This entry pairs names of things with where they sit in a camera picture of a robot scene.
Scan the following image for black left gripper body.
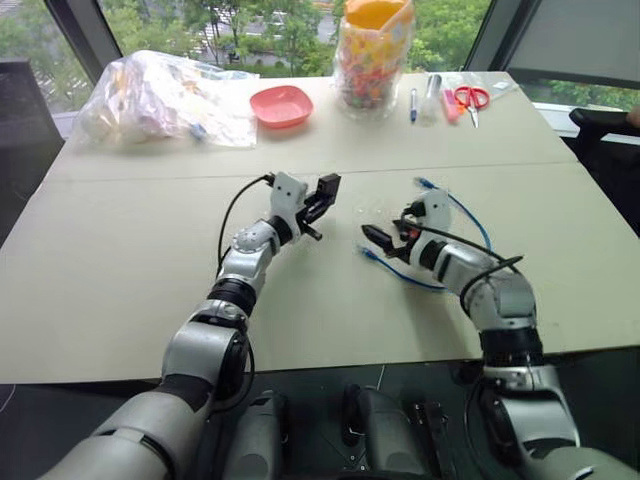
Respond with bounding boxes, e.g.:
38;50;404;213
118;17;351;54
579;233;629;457
298;192;332;229

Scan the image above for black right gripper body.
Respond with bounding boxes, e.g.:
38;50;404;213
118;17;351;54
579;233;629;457
391;219;427;262

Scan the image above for blue Ethernet cable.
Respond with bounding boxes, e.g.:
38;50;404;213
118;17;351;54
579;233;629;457
355;176;494;292

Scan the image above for pink plastic bowl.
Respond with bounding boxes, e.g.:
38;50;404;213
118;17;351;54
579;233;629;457
249;84;315;130

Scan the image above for clear jar of colourful candies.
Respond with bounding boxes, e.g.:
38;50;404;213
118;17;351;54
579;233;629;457
333;0;417;122

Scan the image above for pink highlighter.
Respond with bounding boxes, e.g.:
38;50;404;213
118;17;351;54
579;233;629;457
441;88;462;125

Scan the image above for clear plastic tube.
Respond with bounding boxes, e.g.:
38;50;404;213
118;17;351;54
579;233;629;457
421;73;444;127

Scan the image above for grey rounded robot leg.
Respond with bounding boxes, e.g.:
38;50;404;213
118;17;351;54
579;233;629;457
233;389;292;480
341;383;430;480

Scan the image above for clear plastic bag of items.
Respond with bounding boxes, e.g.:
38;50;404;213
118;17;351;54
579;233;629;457
73;49;261;150

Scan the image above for black office chair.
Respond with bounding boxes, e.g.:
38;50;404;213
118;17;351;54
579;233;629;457
568;106;640;236

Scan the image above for grey roller blind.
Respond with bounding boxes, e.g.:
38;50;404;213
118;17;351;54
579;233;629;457
503;0;640;92

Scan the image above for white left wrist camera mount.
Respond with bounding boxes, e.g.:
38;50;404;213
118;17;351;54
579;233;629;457
268;171;309;242

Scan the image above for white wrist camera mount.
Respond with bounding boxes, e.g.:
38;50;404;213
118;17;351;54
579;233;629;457
402;189;454;237
268;171;309;242

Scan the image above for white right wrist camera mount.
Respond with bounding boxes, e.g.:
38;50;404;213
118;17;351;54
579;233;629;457
402;189;454;237

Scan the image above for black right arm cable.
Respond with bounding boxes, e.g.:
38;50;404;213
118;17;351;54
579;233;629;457
399;208;525;301

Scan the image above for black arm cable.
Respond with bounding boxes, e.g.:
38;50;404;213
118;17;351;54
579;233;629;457
399;208;525;301
216;172;277;279

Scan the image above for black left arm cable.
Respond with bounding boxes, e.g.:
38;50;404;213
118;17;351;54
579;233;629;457
216;172;277;279

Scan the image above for red-handled scissors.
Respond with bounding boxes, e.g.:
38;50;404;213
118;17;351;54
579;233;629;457
453;84;491;129

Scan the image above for dark window frame post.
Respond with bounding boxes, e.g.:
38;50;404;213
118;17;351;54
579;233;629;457
43;0;124;89
463;0;544;76

